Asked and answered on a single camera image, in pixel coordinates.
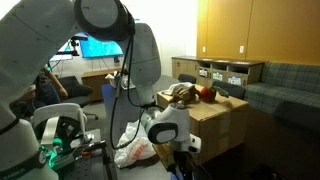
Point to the white plastic bag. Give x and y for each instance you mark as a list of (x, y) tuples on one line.
[(140, 147)]

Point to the white cloth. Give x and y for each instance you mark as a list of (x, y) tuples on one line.
[(174, 87)]

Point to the dark chair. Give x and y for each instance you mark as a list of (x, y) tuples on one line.
[(187, 78), (236, 91)]

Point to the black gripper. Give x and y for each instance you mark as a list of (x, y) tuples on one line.
[(182, 164)]

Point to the wall television screen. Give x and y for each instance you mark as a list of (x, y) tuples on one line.
[(93, 48)]

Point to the black office chair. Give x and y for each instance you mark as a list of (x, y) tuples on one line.
[(77, 92)]

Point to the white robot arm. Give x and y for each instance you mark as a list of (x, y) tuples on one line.
[(33, 31)]

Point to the plaid green sofa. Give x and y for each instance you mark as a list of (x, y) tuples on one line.
[(289, 92)]

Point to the brown plush toy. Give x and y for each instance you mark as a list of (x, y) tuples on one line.
[(185, 95)]

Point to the person in striped top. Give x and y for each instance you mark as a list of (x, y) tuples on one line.
[(46, 92)]

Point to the large cardboard box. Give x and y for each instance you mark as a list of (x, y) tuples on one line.
[(221, 125)]

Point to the low wooden bench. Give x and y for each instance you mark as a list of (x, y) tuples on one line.
[(95, 80)]

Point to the wooden storage cabinet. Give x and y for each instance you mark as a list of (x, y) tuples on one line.
[(208, 70)]

